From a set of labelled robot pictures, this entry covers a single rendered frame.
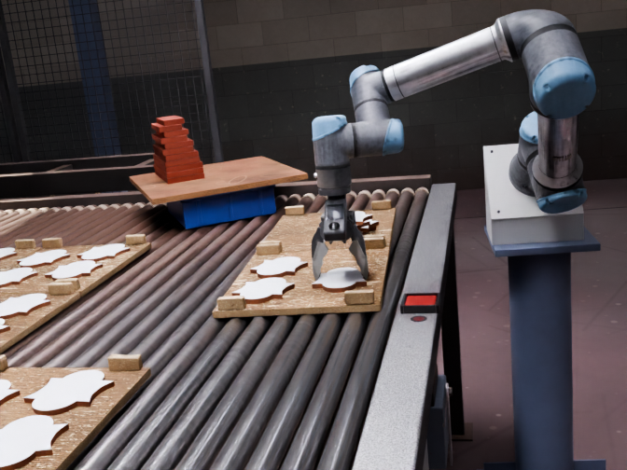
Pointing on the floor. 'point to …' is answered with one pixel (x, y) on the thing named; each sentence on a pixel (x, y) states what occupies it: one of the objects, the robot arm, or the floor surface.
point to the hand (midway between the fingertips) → (341, 278)
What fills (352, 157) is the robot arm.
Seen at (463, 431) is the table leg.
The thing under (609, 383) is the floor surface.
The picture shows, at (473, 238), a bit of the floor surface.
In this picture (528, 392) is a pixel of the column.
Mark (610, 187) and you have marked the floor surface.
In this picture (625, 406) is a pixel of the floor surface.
